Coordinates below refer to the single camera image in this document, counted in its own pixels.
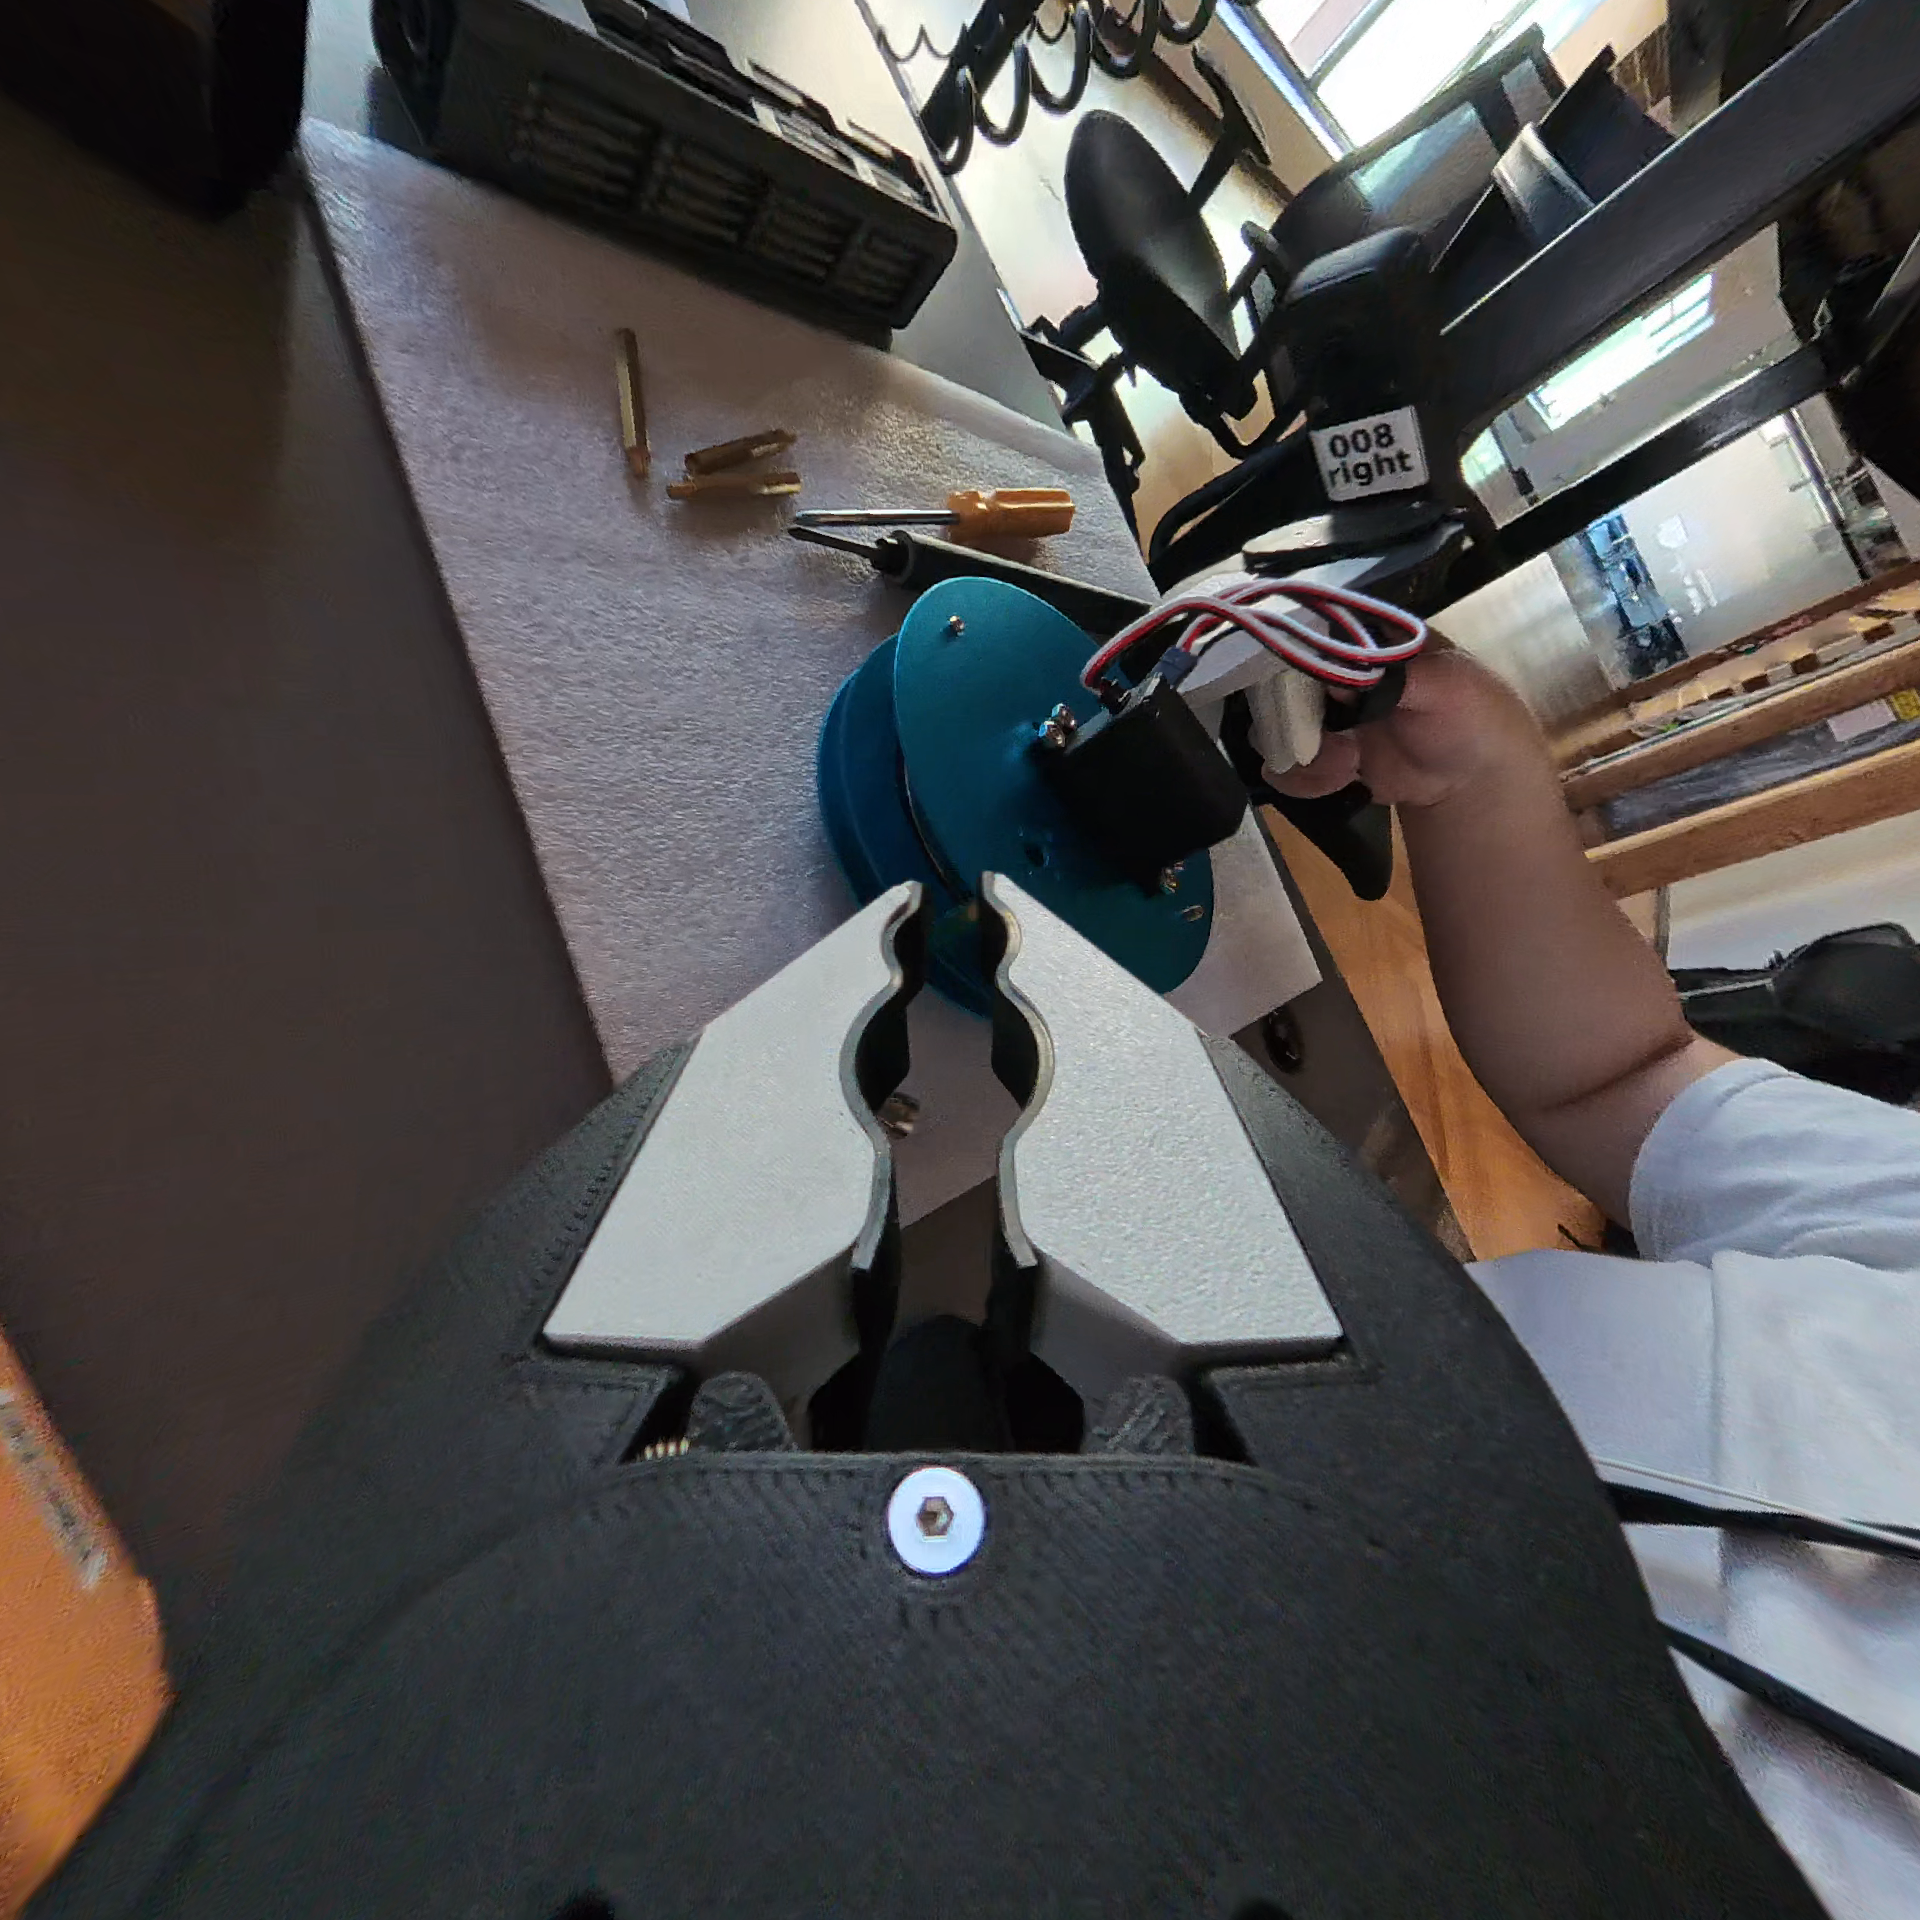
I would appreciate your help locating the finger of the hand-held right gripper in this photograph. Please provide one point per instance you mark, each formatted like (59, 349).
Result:
(1276, 669)

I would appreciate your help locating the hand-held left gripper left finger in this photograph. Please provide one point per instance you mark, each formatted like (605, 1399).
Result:
(707, 1201)

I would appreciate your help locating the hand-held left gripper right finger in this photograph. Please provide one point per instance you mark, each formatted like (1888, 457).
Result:
(1170, 1201)

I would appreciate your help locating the black servo motor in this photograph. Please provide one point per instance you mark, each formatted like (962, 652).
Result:
(1151, 778)

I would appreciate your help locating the blue round metal plate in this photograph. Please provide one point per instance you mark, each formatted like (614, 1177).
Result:
(991, 706)

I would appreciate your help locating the person's right forearm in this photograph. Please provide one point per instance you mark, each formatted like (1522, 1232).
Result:
(1545, 975)

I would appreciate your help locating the black standing desk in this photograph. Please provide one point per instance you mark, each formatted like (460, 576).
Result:
(1650, 208)

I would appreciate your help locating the grey desk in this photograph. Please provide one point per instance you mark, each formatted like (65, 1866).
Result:
(230, 751)

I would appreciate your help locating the person's right hand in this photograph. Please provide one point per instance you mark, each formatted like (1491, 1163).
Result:
(1464, 744)

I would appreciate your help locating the black office chair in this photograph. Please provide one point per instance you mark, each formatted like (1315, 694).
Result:
(1151, 255)

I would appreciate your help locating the grey foam mat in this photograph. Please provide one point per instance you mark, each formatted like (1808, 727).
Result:
(602, 674)

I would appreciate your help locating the brass standoff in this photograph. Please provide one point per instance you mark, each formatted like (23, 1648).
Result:
(635, 400)
(735, 487)
(741, 455)

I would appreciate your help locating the person's white shirt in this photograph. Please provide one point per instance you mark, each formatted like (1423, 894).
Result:
(1769, 1349)

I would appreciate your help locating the black screwdriver bit case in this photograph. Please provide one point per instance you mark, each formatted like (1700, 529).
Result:
(675, 164)

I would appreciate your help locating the orange cardboard box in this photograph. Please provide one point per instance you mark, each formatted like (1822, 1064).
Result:
(60, 1578)

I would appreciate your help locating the black foam block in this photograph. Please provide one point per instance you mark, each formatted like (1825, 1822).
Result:
(138, 89)

